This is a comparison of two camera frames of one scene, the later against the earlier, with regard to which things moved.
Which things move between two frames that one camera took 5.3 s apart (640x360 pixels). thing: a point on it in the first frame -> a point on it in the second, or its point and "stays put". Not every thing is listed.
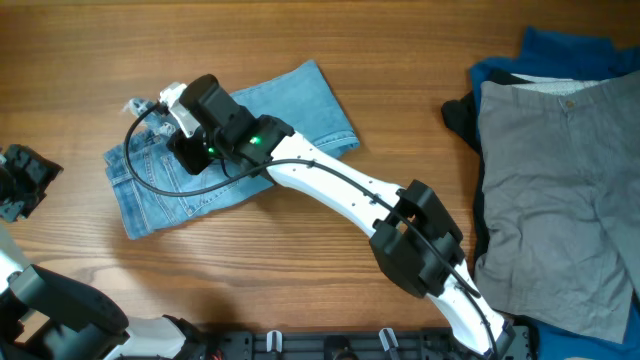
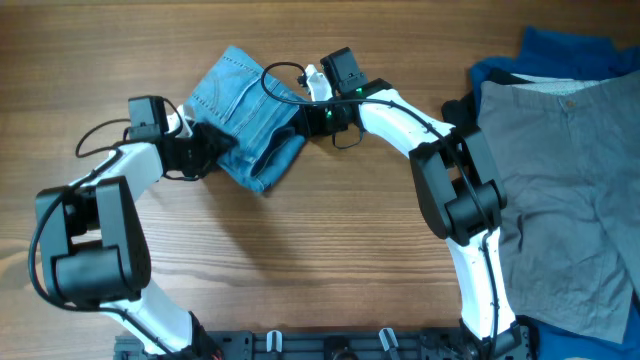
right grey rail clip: x=388 y=338 stays put
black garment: x=463 y=115 stays put
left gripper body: x=23 y=178 -> x=199 y=151
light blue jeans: x=152 y=191 -> x=244 y=95
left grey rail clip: x=279 y=341 stays put
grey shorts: x=560 y=193 stays put
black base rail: x=351 y=345 stays put
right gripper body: x=194 y=150 -> x=321 y=118
